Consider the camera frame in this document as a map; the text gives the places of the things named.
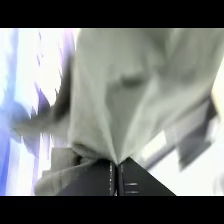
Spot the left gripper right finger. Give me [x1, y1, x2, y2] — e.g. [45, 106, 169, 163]
[117, 157, 177, 197]

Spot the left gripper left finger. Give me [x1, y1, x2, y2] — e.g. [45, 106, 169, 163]
[57, 158, 118, 197]

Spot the grey shirt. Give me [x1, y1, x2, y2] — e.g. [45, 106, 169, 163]
[12, 28, 224, 197]

